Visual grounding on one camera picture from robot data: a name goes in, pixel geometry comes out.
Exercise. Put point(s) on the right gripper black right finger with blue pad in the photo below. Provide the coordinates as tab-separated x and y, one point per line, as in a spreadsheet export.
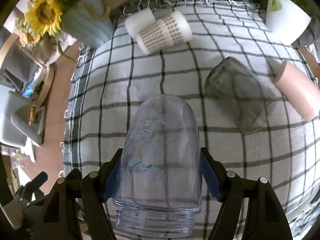
265	217

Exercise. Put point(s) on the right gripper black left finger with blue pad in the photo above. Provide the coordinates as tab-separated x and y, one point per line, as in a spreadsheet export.
59	217

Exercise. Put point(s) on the clear blue plastic jar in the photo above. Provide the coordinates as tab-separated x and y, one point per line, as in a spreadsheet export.
159	185

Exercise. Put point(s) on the pink plastic cup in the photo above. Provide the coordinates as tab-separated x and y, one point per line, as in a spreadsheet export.
300	90

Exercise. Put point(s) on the white grey desk device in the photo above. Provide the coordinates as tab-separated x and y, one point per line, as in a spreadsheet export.
16	124

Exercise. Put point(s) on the smoky grey square glass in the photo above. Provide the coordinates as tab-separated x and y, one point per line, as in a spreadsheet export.
241	95

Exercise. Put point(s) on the round wooden stand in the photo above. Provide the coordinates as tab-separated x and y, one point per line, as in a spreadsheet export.
46	81

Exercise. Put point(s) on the checked grey white tablecloth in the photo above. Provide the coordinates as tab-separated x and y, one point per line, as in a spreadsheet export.
111	82

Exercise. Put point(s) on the sunflowers in blue vase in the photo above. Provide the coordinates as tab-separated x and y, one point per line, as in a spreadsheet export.
86	20

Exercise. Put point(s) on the white pot green plant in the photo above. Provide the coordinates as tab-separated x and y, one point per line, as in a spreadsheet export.
286	19

